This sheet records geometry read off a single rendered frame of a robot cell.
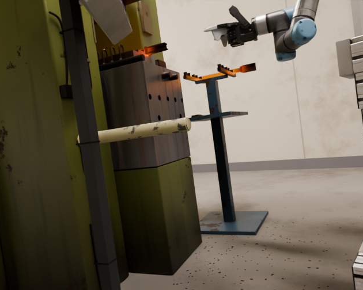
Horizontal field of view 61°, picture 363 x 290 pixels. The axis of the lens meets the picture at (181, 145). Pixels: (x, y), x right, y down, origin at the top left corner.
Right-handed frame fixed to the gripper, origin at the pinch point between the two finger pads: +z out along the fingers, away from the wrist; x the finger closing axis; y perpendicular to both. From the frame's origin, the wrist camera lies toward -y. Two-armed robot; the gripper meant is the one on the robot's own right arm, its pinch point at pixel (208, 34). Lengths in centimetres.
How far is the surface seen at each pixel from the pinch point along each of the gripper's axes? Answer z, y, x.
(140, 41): 46, -13, 23
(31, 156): 62, 42, -44
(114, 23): 13, 6, -52
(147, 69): 24.7, 12.0, -13.3
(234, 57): 47, -48, 269
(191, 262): 22, 100, -2
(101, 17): 11, 7, -60
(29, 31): 54, -4, -44
